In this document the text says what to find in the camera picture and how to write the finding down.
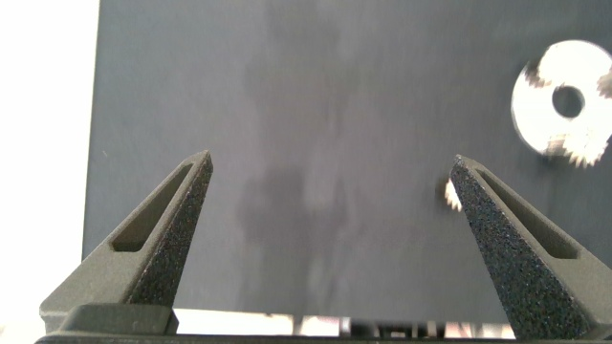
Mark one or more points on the small steel gear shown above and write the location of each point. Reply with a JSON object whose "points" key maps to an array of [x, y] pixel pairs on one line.
{"points": [[451, 196]]}

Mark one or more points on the large steel gear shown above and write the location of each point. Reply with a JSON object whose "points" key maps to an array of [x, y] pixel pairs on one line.
{"points": [[584, 149]]}

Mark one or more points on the round white plate with pins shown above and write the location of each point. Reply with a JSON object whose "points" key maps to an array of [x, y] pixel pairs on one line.
{"points": [[535, 119]]}

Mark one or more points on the dark mat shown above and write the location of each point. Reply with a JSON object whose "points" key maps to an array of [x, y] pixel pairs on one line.
{"points": [[311, 119]]}

